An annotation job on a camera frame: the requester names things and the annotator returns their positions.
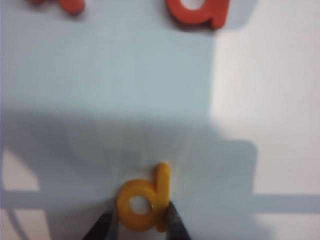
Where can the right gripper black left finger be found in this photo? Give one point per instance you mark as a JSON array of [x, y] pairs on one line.
[[102, 227]]

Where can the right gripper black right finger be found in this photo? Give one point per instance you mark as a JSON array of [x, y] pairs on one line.
[[176, 225]]

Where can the yellow letter d magnet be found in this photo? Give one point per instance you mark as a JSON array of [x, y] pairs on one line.
[[161, 190]]

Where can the orange letter a magnet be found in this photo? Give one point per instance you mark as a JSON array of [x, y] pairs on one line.
[[180, 12]]

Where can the orange letter x magnet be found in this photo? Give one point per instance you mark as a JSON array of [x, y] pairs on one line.
[[67, 6]]

